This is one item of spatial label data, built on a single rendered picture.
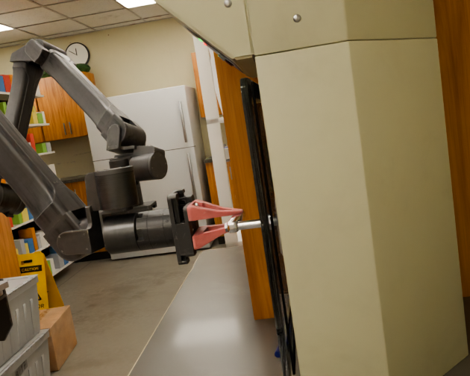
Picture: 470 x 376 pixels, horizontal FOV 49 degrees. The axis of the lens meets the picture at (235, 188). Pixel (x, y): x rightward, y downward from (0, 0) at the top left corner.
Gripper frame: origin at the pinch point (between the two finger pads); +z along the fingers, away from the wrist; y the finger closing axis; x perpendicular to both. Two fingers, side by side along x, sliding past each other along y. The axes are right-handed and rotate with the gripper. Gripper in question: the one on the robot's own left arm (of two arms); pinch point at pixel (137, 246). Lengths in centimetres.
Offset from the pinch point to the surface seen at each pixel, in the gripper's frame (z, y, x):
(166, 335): 16.1, 6.4, -12.3
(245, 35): -34, 32, -46
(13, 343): 71, -116, 133
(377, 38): -31, 48, -42
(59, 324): 86, -122, 194
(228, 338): 16.1, 19.5, -17.0
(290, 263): -5, 34, -46
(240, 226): -10, 28, -42
